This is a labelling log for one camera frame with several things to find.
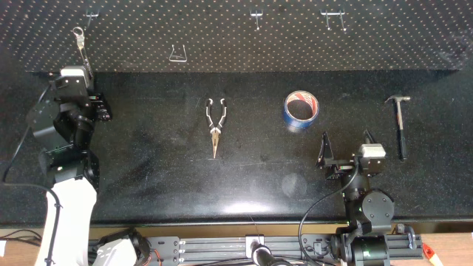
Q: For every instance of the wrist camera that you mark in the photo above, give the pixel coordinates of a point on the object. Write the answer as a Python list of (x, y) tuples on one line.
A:
[(372, 150), (74, 72)]

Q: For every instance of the wrench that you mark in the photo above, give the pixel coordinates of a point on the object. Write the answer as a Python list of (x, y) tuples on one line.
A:
[(78, 37)]

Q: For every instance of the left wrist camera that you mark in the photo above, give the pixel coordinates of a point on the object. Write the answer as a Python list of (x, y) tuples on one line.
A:
[(74, 72)]

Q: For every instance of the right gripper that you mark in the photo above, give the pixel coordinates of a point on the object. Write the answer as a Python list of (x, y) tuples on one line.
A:
[(338, 169)]

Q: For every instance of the black pegboard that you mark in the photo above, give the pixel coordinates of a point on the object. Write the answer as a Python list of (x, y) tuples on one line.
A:
[(236, 40)]

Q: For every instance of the black and white pliers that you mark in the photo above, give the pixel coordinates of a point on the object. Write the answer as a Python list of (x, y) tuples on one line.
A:
[(215, 138)]

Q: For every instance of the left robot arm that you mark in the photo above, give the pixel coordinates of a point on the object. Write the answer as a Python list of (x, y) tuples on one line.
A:
[(70, 207)]

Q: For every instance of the hammer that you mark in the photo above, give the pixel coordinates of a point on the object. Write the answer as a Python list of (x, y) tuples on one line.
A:
[(400, 118)]

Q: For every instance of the red and yellow tool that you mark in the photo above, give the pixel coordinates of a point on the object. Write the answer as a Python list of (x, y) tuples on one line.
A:
[(430, 253)]

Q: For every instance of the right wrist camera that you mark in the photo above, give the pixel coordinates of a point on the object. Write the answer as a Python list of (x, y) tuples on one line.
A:
[(372, 150)]

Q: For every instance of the roll of blue tape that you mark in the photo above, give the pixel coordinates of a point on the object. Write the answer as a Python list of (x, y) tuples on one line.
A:
[(292, 120)]

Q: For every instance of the mounting rail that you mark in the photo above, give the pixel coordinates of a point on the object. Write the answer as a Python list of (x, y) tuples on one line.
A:
[(221, 248)]

